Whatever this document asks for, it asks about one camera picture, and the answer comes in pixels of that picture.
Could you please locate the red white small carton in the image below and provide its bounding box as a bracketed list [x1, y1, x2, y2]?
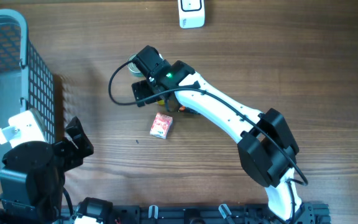
[150, 113, 173, 139]

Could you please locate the white barcode scanner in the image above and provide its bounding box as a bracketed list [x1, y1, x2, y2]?
[178, 0, 205, 29]

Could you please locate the grey plastic mesh basket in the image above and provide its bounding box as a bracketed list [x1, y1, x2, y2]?
[0, 9, 56, 170]

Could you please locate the right black camera cable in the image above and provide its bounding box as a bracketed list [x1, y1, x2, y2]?
[108, 60, 309, 223]

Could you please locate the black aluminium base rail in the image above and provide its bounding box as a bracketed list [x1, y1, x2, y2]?
[53, 203, 331, 224]

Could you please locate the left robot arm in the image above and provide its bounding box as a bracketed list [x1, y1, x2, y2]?
[0, 117, 116, 223]

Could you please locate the black red snack wrapper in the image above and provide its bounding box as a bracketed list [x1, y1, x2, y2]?
[178, 106, 200, 115]

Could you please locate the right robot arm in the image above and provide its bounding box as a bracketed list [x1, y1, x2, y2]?
[130, 45, 308, 223]

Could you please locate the green labelled round container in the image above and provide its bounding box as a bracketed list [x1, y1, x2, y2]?
[127, 54, 144, 78]

